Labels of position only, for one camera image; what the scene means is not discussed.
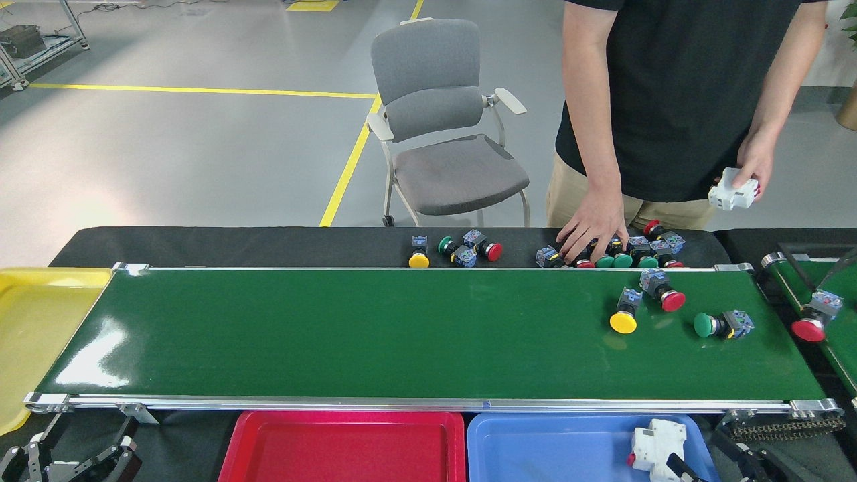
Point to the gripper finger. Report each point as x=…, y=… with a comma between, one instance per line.
x=27, y=462
x=114, y=465
x=746, y=465
x=683, y=472

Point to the white circuit breaker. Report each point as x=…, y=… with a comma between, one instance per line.
x=659, y=445
x=733, y=195

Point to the yellow push button switch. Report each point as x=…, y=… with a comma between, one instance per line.
x=419, y=260
x=623, y=322

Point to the person's left forearm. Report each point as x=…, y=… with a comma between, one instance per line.
x=776, y=100

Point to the person's right forearm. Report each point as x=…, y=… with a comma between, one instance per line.
x=592, y=134

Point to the yellow plastic tray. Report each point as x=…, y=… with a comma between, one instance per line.
x=40, y=335

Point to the blue plastic tray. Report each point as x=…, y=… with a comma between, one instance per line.
x=549, y=448

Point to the short green conveyor belt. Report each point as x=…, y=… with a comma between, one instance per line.
x=847, y=358

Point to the red plastic tray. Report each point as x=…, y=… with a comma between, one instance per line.
x=335, y=448

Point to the person's right hand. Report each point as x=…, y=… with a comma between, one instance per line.
x=592, y=227

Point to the person's left hand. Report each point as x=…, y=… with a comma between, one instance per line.
x=756, y=161

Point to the plant in brown pot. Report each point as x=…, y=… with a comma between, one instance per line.
x=850, y=110

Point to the grey office chair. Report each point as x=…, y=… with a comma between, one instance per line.
x=458, y=171

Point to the person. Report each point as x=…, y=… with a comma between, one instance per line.
x=683, y=80

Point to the silver metal rack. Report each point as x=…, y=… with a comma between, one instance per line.
x=43, y=58

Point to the black box on rack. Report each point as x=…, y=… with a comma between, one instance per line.
x=22, y=41

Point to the black guide frame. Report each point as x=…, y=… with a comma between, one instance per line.
x=845, y=260

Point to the push button switch blue base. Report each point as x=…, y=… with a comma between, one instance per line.
x=548, y=257

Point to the green conveyor belt silver frame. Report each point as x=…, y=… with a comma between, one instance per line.
x=335, y=335

